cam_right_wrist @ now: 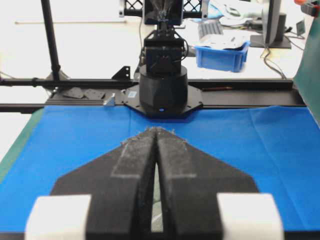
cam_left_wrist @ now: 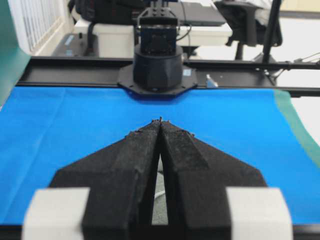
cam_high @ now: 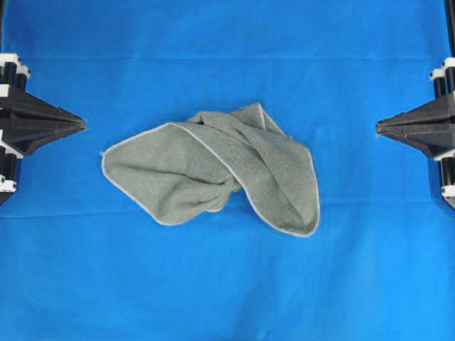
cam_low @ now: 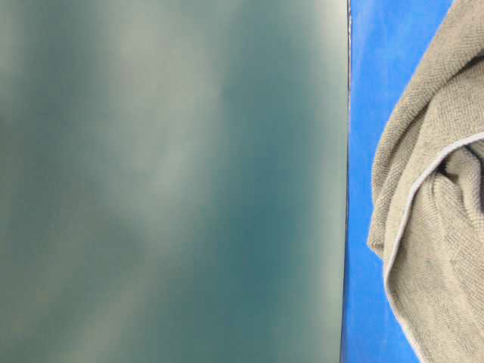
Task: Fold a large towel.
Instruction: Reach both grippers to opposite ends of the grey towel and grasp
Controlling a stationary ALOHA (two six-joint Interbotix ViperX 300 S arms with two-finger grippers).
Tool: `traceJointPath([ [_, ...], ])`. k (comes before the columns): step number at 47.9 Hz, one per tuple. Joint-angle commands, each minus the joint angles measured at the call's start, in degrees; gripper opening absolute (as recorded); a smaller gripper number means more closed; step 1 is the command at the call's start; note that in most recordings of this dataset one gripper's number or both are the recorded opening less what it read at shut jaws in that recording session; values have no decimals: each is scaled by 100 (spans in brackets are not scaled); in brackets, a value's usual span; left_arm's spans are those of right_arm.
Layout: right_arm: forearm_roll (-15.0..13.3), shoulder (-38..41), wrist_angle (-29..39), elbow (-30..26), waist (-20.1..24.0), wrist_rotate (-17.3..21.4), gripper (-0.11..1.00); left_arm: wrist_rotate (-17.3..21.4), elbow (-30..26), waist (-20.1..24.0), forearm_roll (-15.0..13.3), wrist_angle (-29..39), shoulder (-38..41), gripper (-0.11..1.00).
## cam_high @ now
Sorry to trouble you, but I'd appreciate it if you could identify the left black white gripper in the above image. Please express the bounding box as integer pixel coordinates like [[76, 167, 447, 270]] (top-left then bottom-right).
[[1, 53, 86, 205]]

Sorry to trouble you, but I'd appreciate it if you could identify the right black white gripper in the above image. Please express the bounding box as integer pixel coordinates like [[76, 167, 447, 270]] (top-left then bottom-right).
[[375, 57, 454, 209]]

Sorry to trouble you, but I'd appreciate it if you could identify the grey terry towel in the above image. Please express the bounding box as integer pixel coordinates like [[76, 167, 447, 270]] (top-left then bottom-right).
[[102, 103, 321, 237]]

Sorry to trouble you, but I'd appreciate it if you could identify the blue table cloth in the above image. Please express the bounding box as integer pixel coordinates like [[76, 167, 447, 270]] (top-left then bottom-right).
[[1, 1, 454, 340]]

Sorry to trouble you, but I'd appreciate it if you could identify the black right frame post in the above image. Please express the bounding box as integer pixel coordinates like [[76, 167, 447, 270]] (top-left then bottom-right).
[[444, 0, 455, 57]]

